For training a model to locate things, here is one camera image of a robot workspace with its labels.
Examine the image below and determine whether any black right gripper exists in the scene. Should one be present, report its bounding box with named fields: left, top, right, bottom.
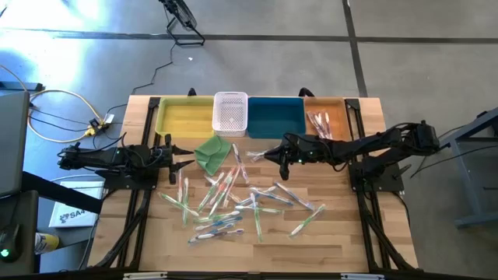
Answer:
left=264, top=134, right=314, bottom=180

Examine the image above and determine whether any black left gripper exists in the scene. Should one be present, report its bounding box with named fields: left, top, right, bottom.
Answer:
left=153, top=134, right=195, bottom=184

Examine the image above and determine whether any purple white toothbrush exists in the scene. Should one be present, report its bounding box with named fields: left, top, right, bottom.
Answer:
left=188, top=228, right=246, bottom=245
left=321, top=111, right=334, bottom=140
left=306, top=111, right=324, bottom=138
left=313, top=111, right=330, bottom=140
left=245, top=147, right=275, bottom=161
left=231, top=142, right=250, bottom=184

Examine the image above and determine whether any green white toothbrush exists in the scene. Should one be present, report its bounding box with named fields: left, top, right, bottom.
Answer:
left=192, top=210, right=241, bottom=225
left=156, top=191, right=201, bottom=218
left=181, top=177, right=191, bottom=226
left=234, top=205, right=285, bottom=215
left=208, top=177, right=234, bottom=218
left=249, top=191, right=265, bottom=243
left=288, top=203, right=328, bottom=239
left=196, top=172, right=226, bottom=213

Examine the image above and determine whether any green cloth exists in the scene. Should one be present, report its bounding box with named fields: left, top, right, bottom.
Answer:
left=193, top=135, right=233, bottom=177

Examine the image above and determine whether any yellow white wrapped toothbrush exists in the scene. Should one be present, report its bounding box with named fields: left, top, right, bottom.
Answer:
left=203, top=174, right=243, bottom=205

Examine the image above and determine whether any yellow plastic bin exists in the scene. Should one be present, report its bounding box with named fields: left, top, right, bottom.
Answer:
left=154, top=96, right=216, bottom=139

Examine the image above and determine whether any blue plastic bin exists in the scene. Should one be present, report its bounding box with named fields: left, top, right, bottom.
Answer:
left=247, top=96, right=307, bottom=140

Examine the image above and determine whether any green packaged toothbrush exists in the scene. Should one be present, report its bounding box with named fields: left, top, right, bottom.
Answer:
left=222, top=166, right=243, bottom=209

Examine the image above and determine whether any white perforated basket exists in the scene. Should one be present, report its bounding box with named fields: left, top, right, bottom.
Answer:
left=212, top=91, right=249, bottom=138

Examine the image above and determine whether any orange plastic bin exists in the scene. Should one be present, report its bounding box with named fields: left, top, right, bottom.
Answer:
left=303, top=96, right=353, bottom=143

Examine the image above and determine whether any black yellow power plug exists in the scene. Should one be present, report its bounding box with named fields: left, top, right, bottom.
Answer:
left=84, top=117, right=114, bottom=137

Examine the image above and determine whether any white printed box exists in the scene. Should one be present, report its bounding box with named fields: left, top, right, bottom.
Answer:
left=48, top=180, right=106, bottom=229

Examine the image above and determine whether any black diagonal beam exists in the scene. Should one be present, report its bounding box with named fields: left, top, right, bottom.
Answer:
left=21, top=170, right=104, bottom=215

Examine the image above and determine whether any black floor fan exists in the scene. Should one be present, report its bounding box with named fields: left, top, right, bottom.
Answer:
left=157, top=0, right=206, bottom=47

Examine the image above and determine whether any yellow can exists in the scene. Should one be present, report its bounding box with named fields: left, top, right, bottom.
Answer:
left=33, top=232, right=61, bottom=256

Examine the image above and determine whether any dark desk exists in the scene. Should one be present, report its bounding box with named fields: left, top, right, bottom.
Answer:
left=0, top=189, right=40, bottom=278

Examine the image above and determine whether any black flat bar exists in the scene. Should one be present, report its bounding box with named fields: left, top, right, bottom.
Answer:
left=0, top=80, right=45, bottom=93

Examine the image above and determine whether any black computer mouse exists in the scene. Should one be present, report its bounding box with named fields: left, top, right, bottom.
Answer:
left=0, top=223, right=23, bottom=264

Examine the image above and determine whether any black floor cable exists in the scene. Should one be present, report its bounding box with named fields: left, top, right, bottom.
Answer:
left=408, top=143, right=498, bottom=180
left=104, top=40, right=176, bottom=117
left=27, top=105, right=94, bottom=134

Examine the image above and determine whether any black table edge rail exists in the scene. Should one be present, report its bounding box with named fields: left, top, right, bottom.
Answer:
left=0, top=268, right=498, bottom=280

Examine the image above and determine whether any white rail bracket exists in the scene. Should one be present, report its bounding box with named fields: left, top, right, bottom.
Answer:
left=123, top=272, right=168, bottom=280
left=341, top=273, right=385, bottom=280

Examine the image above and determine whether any yellow floor cable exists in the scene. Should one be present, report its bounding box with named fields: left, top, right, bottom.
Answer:
left=0, top=64, right=107, bottom=144

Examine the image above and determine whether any blue-grey metal table frame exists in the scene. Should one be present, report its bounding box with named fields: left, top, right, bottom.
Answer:
left=439, top=107, right=498, bottom=229

